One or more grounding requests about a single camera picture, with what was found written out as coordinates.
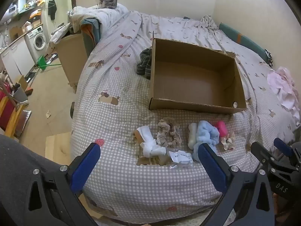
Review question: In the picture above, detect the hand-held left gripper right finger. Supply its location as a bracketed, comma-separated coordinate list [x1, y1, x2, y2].
[198, 143, 276, 226]

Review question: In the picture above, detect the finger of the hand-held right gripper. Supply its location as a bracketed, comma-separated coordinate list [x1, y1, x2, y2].
[273, 138, 297, 167]
[250, 141, 293, 201]

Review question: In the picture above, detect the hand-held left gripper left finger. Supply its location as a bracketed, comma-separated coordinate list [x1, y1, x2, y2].
[27, 142, 101, 226]

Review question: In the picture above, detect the clear plastic packet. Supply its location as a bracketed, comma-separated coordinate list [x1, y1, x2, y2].
[168, 150, 194, 169]

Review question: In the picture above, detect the blue fluffy scrunchie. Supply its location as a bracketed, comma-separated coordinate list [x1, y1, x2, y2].
[193, 121, 220, 162]

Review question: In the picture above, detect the white plush roll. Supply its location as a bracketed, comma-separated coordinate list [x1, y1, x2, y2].
[188, 123, 197, 150]

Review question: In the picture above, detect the pink plush toy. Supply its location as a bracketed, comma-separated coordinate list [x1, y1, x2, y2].
[216, 121, 228, 138]

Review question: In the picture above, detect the small beige lace scrunchie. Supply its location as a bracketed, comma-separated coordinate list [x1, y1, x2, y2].
[220, 133, 236, 151]

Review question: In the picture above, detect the wooden board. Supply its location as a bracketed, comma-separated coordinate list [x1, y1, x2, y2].
[45, 132, 74, 160]

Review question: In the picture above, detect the pink cloth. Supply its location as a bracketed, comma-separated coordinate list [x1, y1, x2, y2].
[267, 66, 301, 126]

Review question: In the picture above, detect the white sock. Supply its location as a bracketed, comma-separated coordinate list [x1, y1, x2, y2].
[136, 126, 168, 158]

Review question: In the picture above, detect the silver foil sheet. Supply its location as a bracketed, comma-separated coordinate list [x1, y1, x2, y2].
[14, 111, 32, 137]

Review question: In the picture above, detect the checked dog print bedsheet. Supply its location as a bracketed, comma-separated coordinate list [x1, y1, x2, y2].
[70, 3, 299, 224]

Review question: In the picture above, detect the black and white patterned cloth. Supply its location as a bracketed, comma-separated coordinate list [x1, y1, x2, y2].
[264, 49, 274, 67]

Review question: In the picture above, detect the grey bucket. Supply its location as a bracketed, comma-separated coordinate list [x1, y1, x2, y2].
[12, 85, 29, 102]

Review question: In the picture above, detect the small cardboard box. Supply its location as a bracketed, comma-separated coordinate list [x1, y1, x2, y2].
[18, 75, 29, 89]

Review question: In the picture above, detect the large cardboard box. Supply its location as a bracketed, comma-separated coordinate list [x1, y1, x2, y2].
[55, 31, 89, 89]

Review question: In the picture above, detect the teal pillow with orange stripe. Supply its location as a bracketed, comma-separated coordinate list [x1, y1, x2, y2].
[219, 23, 273, 64]

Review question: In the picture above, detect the green dustpan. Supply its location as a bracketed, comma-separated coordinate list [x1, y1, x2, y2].
[36, 55, 62, 71]

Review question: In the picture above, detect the dark green striped cloth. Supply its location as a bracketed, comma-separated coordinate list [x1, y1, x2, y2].
[137, 48, 153, 80]

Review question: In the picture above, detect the white cabinet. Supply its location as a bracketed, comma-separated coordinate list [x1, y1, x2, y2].
[0, 36, 36, 83]

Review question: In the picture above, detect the teal and orange blanket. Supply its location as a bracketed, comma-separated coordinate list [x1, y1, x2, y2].
[81, 19, 102, 52]

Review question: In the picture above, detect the white washing machine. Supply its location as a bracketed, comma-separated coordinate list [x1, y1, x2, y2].
[25, 26, 48, 62]

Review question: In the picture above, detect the crumpled white patterned cloth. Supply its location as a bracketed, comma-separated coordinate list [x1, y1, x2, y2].
[199, 15, 220, 31]

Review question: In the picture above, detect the white quilt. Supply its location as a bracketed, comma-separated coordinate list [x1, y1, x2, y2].
[68, 5, 104, 33]

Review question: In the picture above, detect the black hanging garment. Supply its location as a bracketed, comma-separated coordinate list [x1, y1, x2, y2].
[48, 0, 58, 20]

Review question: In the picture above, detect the yellow wooden frame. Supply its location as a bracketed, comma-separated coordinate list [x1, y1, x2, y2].
[0, 96, 30, 137]

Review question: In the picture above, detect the wall shelf with clutter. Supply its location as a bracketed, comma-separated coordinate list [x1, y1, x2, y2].
[0, 0, 46, 25]

